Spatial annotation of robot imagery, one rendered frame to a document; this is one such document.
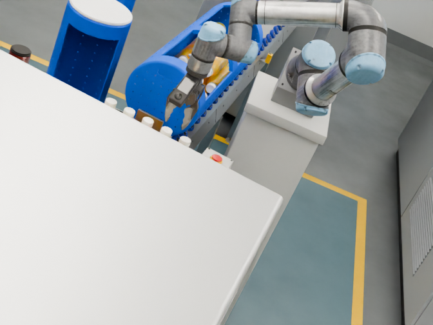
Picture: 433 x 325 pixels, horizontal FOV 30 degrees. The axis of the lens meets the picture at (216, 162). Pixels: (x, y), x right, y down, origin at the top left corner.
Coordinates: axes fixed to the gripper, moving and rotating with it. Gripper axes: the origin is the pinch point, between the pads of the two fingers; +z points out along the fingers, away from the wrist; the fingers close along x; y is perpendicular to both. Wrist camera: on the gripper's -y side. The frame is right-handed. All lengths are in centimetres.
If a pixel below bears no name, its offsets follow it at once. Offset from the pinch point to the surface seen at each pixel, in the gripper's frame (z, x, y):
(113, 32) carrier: 17, 53, 75
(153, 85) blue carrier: 3.7, 16.5, 23.8
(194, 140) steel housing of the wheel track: 30, -1, 48
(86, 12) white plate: 13, 66, 72
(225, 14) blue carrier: 1, 18, 110
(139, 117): 13.8, 15.7, 16.9
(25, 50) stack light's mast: -10, 47, -20
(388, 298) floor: 118, -116, 146
